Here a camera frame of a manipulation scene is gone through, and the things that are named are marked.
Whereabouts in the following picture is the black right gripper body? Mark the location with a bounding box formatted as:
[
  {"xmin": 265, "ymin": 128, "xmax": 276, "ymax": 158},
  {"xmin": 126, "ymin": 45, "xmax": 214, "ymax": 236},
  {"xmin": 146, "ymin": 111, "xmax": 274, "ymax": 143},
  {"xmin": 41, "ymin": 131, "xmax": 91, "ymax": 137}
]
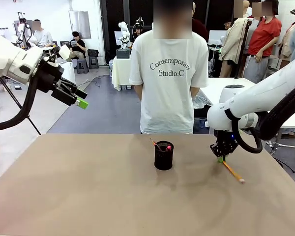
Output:
[{"xmin": 213, "ymin": 130, "xmax": 238, "ymax": 149}]

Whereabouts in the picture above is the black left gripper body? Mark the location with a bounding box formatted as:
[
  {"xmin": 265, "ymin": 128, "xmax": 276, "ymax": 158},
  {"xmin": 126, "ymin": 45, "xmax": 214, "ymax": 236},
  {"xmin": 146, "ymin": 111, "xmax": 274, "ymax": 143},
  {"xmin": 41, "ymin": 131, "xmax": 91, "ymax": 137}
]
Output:
[{"xmin": 36, "ymin": 59, "xmax": 65, "ymax": 93}]

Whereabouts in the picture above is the yellow pencil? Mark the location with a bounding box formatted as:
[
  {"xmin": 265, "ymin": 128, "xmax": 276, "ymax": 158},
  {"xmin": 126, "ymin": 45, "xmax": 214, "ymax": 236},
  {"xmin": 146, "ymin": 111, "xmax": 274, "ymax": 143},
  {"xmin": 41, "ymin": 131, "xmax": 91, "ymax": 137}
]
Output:
[{"xmin": 222, "ymin": 161, "xmax": 245, "ymax": 184}]

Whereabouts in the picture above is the black mesh pen holder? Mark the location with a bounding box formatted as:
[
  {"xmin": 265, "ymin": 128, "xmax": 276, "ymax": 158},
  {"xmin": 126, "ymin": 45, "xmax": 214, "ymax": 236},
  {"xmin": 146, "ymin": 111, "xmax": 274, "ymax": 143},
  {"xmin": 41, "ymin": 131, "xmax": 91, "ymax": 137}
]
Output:
[{"xmin": 153, "ymin": 141, "xmax": 175, "ymax": 171}]

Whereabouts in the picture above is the white air purifier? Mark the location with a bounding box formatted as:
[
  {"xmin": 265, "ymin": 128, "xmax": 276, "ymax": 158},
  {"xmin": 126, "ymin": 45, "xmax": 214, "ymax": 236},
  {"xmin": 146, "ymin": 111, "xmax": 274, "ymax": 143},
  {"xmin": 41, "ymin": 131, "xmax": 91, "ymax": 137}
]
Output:
[{"xmin": 61, "ymin": 61, "xmax": 77, "ymax": 86}]

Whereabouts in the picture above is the grey stool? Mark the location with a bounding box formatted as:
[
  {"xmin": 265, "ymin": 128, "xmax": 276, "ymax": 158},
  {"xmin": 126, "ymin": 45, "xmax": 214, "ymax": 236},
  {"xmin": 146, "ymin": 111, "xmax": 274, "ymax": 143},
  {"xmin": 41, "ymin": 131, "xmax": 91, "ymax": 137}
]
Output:
[
  {"xmin": 88, "ymin": 56, "xmax": 100, "ymax": 70},
  {"xmin": 76, "ymin": 59, "xmax": 89, "ymax": 74}
]

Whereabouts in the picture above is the seated person white shirt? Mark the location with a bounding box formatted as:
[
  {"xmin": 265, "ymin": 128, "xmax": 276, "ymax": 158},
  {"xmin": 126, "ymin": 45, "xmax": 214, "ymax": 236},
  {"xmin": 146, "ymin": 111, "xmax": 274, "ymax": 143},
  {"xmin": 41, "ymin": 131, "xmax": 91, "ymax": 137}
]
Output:
[{"xmin": 29, "ymin": 19, "xmax": 54, "ymax": 48}]

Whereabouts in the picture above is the seated person black shirt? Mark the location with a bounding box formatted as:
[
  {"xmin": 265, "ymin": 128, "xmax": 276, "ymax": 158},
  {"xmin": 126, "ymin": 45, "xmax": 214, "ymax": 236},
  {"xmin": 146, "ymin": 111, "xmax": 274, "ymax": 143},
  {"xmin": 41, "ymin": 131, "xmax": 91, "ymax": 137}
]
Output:
[{"xmin": 67, "ymin": 30, "xmax": 87, "ymax": 62}]

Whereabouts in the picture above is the clear plastic bag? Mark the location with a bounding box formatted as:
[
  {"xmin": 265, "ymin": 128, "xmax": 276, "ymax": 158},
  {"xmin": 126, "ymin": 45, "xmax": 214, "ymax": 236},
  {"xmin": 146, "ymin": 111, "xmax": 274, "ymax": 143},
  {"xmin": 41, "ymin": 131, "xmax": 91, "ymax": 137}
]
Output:
[{"xmin": 193, "ymin": 94, "xmax": 212, "ymax": 109}]

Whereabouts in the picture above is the table with cream cloth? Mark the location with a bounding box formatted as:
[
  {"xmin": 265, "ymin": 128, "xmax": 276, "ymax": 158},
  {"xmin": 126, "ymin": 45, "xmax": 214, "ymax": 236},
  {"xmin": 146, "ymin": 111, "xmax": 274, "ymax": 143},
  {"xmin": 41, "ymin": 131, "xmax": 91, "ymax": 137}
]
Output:
[{"xmin": 111, "ymin": 56, "xmax": 134, "ymax": 92}]

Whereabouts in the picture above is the white table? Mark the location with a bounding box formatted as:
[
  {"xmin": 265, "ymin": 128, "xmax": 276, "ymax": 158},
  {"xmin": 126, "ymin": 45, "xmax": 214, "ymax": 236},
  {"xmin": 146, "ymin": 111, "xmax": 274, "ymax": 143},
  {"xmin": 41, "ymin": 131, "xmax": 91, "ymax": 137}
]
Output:
[{"xmin": 200, "ymin": 77, "xmax": 295, "ymax": 148}]

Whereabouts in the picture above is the grey metal stand base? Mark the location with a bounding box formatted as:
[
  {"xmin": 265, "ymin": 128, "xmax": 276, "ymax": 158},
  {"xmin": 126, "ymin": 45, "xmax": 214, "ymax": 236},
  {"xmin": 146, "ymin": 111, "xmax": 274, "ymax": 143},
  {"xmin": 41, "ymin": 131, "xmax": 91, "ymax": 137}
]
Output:
[{"xmin": 265, "ymin": 140, "xmax": 295, "ymax": 155}]

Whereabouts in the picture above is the black equipment box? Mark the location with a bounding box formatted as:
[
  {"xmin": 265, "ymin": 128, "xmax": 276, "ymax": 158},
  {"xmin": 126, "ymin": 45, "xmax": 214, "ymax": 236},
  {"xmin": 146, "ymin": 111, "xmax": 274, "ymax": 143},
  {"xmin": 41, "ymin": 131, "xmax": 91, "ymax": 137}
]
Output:
[{"xmin": 116, "ymin": 48, "xmax": 131, "ymax": 59}]

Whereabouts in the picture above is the red-brown pencil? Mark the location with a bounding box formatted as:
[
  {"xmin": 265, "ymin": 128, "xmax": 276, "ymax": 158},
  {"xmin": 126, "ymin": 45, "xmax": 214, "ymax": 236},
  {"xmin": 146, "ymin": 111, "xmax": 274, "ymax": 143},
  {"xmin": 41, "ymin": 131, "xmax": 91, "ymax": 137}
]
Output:
[{"xmin": 149, "ymin": 138, "xmax": 163, "ymax": 152}]

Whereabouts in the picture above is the person in white t-shirt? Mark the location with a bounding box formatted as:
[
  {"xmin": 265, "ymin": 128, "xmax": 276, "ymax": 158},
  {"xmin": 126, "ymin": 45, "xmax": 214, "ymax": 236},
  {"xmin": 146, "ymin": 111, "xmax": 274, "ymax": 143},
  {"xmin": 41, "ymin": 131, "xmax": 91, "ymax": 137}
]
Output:
[{"xmin": 128, "ymin": 0, "xmax": 209, "ymax": 135}]

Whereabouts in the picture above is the robot with black gripper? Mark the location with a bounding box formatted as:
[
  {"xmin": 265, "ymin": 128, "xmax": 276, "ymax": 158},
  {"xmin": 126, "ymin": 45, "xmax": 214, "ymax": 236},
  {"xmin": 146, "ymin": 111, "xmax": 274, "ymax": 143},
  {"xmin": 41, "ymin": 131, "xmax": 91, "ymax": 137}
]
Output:
[{"xmin": 133, "ymin": 16, "xmax": 145, "ymax": 40}]

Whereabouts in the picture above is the white board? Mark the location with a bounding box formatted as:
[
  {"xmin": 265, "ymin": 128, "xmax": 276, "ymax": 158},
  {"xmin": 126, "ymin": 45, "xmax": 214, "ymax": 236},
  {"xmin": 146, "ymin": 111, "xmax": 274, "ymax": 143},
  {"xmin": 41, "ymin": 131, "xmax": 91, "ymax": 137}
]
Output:
[{"xmin": 208, "ymin": 29, "xmax": 227, "ymax": 46}]

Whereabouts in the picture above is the dark red garment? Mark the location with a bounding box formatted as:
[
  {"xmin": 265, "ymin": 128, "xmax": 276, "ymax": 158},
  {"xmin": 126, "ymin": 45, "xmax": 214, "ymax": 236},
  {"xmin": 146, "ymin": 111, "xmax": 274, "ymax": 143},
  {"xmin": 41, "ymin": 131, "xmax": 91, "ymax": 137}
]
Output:
[{"xmin": 192, "ymin": 18, "xmax": 209, "ymax": 43}]

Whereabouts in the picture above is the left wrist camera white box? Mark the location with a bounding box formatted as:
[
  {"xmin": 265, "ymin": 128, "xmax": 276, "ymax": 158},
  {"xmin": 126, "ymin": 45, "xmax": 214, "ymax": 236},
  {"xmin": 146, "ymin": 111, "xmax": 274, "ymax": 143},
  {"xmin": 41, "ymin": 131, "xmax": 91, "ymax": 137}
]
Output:
[{"xmin": 43, "ymin": 45, "xmax": 71, "ymax": 67}]

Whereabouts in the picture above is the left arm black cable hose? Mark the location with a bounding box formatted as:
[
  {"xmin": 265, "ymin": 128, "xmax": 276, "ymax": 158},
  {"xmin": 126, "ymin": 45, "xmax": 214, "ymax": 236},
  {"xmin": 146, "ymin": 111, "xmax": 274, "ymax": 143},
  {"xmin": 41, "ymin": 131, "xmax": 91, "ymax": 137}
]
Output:
[{"xmin": 0, "ymin": 73, "xmax": 39, "ymax": 131}]

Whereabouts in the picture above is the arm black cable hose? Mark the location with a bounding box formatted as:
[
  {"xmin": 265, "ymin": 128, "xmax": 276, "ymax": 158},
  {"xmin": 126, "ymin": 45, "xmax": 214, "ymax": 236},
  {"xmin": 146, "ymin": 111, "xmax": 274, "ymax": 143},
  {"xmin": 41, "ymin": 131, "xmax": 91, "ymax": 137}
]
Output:
[
  {"xmin": 231, "ymin": 85, "xmax": 295, "ymax": 153},
  {"xmin": 0, "ymin": 73, "xmax": 39, "ymax": 131}
]

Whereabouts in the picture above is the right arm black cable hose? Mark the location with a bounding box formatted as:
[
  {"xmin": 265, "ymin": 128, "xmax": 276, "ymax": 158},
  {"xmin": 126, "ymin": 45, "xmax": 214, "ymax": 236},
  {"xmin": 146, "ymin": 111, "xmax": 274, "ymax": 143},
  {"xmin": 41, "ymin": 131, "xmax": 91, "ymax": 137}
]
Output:
[{"xmin": 231, "ymin": 85, "xmax": 295, "ymax": 153}]

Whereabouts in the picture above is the black floor cable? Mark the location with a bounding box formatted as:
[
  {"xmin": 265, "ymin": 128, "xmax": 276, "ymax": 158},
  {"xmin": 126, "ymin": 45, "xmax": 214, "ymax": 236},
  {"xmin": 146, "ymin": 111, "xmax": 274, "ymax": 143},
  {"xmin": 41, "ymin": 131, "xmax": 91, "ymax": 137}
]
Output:
[{"xmin": 274, "ymin": 157, "xmax": 295, "ymax": 174}]

